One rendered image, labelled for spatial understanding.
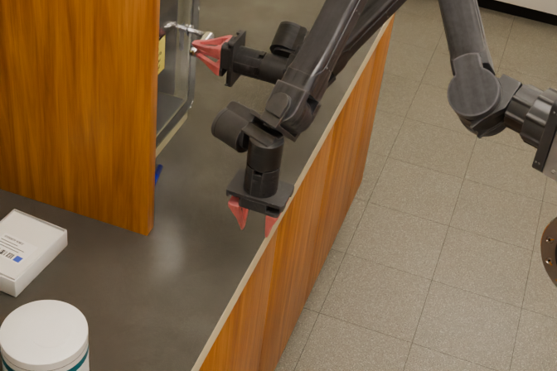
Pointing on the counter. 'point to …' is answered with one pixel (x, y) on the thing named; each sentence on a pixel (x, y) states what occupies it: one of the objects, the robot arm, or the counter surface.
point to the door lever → (199, 39)
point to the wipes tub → (45, 338)
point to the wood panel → (80, 82)
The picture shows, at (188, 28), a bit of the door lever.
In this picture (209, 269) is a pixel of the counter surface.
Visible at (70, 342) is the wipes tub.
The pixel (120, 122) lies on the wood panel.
